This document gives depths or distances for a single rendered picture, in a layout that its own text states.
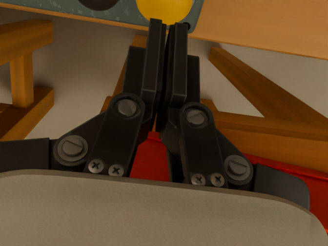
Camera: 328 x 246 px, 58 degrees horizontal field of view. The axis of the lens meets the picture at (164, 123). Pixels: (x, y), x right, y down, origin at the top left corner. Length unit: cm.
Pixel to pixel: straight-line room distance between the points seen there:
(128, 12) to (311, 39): 12
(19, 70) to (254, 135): 75
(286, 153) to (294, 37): 19
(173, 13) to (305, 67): 113
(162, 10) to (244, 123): 23
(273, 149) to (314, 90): 96
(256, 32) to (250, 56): 97
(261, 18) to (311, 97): 112
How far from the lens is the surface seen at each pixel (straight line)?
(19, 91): 98
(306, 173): 37
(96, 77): 115
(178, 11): 16
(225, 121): 36
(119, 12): 18
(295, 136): 38
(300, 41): 22
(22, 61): 95
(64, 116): 123
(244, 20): 21
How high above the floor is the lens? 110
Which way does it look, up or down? 67 degrees down
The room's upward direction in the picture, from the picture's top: 173 degrees clockwise
